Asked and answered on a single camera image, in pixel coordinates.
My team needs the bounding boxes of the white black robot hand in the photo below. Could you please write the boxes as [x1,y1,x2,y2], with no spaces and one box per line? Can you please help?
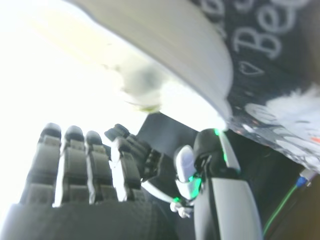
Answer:
[0,122,263,240]

